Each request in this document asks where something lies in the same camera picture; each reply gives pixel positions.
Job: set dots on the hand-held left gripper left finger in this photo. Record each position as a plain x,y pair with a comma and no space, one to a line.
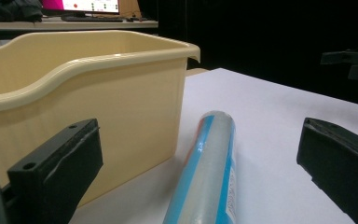
56,174

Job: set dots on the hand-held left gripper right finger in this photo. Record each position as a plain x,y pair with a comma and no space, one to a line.
341,161

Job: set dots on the cream plastic bin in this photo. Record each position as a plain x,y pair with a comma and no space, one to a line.
124,102

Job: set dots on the blue plastic wrap roll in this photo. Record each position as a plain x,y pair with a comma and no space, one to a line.
205,174

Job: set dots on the grey desk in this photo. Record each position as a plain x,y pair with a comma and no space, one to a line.
68,25

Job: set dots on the black keyboard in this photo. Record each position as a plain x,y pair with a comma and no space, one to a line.
91,19

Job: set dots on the computer monitor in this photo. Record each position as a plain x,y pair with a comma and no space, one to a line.
80,6

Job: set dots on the dark cloth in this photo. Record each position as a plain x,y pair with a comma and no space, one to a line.
11,10

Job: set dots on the brown cardboard box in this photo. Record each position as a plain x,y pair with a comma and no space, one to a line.
130,8

